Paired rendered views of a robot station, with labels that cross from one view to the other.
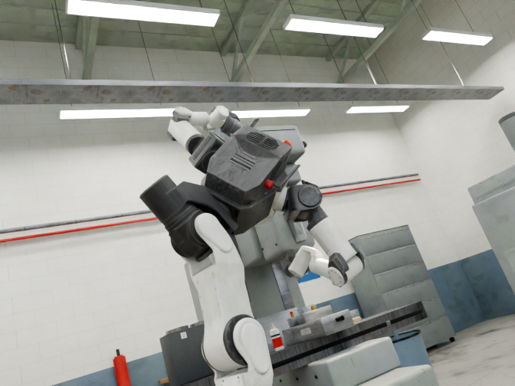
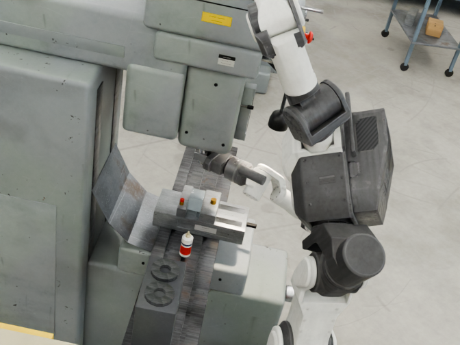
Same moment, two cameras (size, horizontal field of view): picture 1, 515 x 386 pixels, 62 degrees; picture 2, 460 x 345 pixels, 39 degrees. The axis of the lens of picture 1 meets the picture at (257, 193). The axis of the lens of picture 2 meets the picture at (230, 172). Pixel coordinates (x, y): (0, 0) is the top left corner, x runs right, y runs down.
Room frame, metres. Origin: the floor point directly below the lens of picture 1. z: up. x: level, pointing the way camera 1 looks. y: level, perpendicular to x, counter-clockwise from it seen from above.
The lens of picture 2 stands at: (0.93, 1.53, 2.57)
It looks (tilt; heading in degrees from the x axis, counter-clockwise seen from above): 36 degrees down; 301
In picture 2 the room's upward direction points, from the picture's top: 12 degrees clockwise
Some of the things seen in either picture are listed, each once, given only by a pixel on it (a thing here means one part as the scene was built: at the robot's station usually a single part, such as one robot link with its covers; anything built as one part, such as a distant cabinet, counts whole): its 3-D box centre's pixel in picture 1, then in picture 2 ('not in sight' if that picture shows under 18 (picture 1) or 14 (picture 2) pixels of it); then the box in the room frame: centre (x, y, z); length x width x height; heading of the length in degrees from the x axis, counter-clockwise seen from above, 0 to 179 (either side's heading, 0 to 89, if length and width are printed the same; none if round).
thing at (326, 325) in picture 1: (314, 323); (202, 211); (1.97, -0.06, 0.99); 0.35 x 0.15 x 0.11; 30
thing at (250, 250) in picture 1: (264, 236); (159, 87); (2.18, 0.04, 1.47); 0.24 x 0.19 x 0.26; 121
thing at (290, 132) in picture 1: (258, 161); (227, 3); (2.02, -0.06, 1.81); 0.47 x 0.26 x 0.16; 31
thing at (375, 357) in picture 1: (329, 368); (189, 243); (2.01, -0.06, 0.79); 0.50 x 0.35 x 0.12; 31
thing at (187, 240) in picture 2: (275, 336); (186, 242); (1.90, 0.12, 0.99); 0.04 x 0.04 x 0.11
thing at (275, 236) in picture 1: (280, 224); (213, 98); (2.01, -0.06, 1.47); 0.21 x 0.19 x 0.32; 121
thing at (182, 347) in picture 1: (195, 350); (159, 302); (1.75, 0.42, 1.03); 0.22 x 0.12 x 0.20; 123
